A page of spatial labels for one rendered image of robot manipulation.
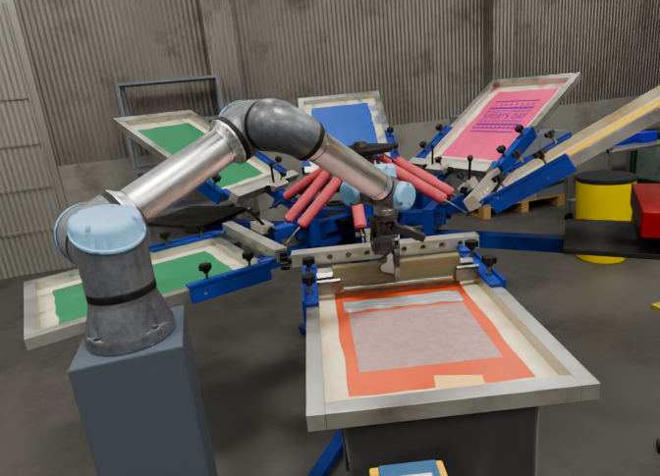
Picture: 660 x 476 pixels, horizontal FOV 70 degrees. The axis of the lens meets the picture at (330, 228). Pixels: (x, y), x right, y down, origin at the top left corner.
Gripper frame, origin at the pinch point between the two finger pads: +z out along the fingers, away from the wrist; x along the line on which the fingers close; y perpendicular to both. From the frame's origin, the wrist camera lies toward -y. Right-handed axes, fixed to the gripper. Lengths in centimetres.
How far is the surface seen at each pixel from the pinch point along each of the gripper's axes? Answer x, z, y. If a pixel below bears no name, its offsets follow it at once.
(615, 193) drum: -212, 41, -210
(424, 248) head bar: -21.6, 0.3, -14.3
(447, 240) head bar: -20.9, -2.1, -22.5
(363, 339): 28.3, 5.6, 14.2
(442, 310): 17.2, 5.6, -9.8
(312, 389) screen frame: 53, 2, 28
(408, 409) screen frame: 61, 3, 9
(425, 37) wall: -468, -109, -128
